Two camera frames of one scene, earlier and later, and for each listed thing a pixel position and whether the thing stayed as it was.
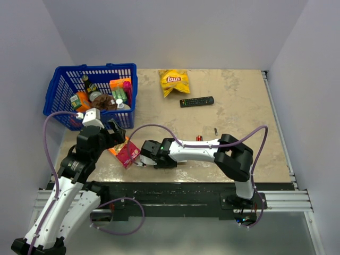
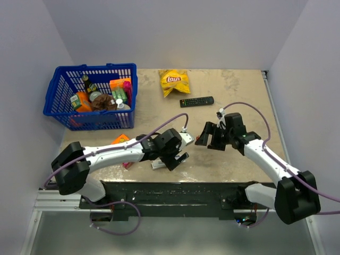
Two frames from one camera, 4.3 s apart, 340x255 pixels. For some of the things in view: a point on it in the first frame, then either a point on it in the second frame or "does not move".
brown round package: (105, 102) does not move
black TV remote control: (196, 101) does not move
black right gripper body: (159, 165) to (220, 138)
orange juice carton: (80, 102) does not move
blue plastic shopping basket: (67, 82) does not move
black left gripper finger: (117, 135) to (170, 148)
